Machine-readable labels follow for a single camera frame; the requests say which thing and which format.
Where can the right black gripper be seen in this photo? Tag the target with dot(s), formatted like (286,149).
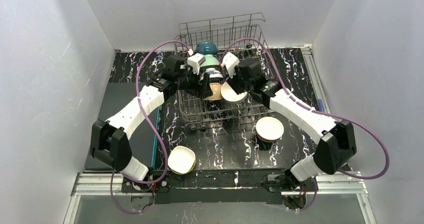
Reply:
(233,83)

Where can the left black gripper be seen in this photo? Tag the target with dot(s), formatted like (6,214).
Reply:
(201,84)

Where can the cream white round bowl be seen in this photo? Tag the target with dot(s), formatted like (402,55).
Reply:
(216,92)

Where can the white ribbed bowl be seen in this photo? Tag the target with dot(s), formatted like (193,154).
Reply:
(230,96)

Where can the blue floral bowl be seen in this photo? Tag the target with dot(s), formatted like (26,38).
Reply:
(214,75)

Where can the green celadon bowl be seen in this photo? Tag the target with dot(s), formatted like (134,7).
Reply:
(210,62)

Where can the tan interior dark bowl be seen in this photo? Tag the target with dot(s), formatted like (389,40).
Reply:
(206,47)

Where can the orange striped bowl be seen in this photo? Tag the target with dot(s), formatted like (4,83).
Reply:
(269,129)

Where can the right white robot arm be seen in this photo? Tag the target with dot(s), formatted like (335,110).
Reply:
(335,140)

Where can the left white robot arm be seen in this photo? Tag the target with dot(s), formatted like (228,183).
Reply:
(110,138)

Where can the white square bowl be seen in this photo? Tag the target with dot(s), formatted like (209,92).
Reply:
(181,155)

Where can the yellow rimmed bowl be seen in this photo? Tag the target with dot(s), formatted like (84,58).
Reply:
(182,169)

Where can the grey wire dish rack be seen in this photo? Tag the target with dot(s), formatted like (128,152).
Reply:
(242,36)

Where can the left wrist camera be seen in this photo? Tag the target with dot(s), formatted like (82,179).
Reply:
(195,61)

